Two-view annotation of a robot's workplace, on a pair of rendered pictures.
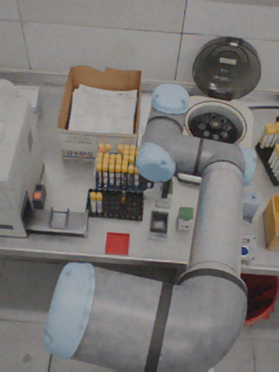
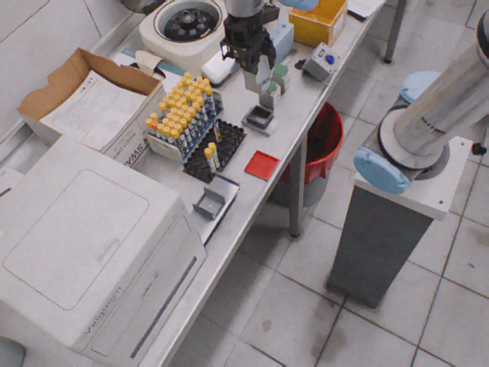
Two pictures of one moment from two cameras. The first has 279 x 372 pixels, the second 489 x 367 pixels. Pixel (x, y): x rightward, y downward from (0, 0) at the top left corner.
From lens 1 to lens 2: 0.63 m
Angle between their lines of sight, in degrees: 28
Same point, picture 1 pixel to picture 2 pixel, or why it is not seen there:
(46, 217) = (197, 219)
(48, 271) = not seen: hidden behind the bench
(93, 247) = (254, 190)
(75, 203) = (190, 189)
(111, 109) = (97, 103)
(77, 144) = (125, 148)
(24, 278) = not seen: hidden behind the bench
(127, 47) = (41, 41)
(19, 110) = (78, 149)
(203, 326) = not seen: outside the picture
